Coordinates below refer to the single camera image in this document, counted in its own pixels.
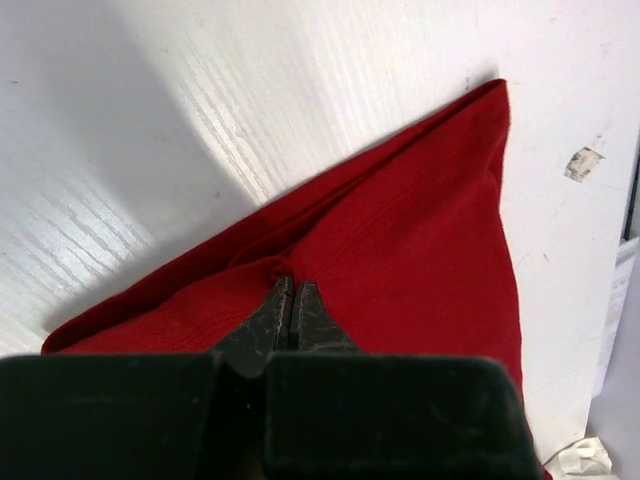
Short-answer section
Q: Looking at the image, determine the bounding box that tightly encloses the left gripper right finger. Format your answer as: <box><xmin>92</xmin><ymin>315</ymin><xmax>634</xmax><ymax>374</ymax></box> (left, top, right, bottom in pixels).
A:
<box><xmin>262</xmin><ymin>281</ymin><xmax>543</xmax><ymax>479</ymax></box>

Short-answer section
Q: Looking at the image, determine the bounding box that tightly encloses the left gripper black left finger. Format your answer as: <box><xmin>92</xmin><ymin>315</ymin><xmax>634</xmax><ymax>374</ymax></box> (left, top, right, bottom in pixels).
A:
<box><xmin>0</xmin><ymin>275</ymin><xmax>294</xmax><ymax>480</ymax></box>

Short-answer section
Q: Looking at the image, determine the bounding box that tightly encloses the white t shirt in basket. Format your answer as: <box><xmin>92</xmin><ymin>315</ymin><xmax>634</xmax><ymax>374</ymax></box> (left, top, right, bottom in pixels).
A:
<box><xmin>544</xmin><ymin>436</ymin><xmax>619</xmax><ymax>480</ymax></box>

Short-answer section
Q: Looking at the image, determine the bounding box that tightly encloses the red t shirt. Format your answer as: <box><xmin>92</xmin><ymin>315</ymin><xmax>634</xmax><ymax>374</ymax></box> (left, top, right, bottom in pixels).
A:
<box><xmin>40</xmin><ymin>78</ymin><xmax>554</xmax><ymax>480</ymax></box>

